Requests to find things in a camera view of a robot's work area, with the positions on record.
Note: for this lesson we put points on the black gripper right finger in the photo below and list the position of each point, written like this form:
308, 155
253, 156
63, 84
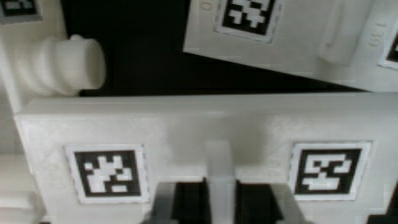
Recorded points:
266, 204

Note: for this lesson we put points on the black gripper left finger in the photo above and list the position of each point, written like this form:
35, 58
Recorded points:
182, 204

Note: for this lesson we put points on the white cabinet door panel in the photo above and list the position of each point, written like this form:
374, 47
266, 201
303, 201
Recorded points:
109, 145
326, 39

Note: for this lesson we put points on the white cabinet body box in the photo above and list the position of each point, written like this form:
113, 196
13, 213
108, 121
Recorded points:
53, 63

